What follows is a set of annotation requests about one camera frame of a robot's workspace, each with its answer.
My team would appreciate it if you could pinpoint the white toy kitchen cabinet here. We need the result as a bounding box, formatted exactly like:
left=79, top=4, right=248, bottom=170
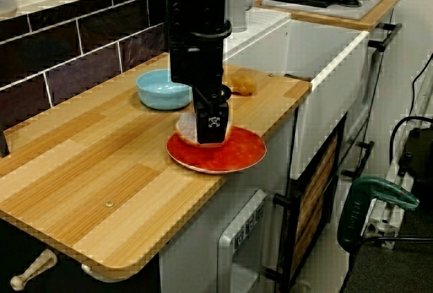
left=158, top=7, right=407, bottom=293

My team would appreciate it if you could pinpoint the grey toy faucet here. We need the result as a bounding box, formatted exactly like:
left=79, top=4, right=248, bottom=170
left=225, top=0, right=254, bottom=33

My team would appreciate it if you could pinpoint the white curved bracket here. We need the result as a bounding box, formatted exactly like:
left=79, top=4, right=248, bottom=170
left=80, top=263, right=136, bottom=283

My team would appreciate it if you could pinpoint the golden toy chicken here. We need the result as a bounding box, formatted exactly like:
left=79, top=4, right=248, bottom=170
left=229, top=71, right=260, bottom=97

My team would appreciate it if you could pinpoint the aluminium extrusion bar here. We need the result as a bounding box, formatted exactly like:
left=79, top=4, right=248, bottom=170
left=360, top=69, right=433, bottom=250

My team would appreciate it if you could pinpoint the dark tiled backsplash with ledge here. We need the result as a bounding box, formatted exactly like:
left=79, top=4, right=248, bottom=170
left=0, top=0, right=298, bottom=128

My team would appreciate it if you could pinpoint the grey appliance door panel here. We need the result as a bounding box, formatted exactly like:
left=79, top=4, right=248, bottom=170
left=216, top=189, right=268, bottom=293

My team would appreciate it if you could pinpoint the black bar handle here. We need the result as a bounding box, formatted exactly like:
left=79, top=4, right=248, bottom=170
left=340, top=140, right=375, bottom=179
left=367, top=22, right=403, bottom=53

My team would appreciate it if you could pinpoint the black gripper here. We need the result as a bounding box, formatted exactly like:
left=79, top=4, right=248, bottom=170
left=168, top=33, right=233, bottom=145

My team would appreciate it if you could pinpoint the white bone shaped hook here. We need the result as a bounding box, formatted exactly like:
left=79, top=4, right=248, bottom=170
left=9, top=248, right=58, bottom=291

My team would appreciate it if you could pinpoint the grey stove top plate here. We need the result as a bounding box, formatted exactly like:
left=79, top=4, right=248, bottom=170
left=260, top=0, right=395, bottom=20

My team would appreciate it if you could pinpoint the red round plate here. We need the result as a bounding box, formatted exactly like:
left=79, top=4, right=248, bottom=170
left=166, top=125, right=267, bottom=175

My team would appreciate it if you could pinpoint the black framed wooden door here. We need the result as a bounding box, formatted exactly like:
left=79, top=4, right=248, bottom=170
left=272, top=112, right=349, bottom=293

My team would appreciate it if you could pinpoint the black box device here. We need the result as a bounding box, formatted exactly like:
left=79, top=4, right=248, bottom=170
left=397, top=126, right=433, bottom=189

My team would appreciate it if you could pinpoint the thick black cable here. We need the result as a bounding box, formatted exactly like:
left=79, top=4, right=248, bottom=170
left=388, top=115, right=433, bottom=168

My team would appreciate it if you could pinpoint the thin black floor cable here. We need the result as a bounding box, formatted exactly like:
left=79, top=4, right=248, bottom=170
left=348, top=235, right=433, bottom=293

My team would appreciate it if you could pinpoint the light blue bowl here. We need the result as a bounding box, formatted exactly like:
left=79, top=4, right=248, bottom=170
left=135, top=68, right=193, bottom=111

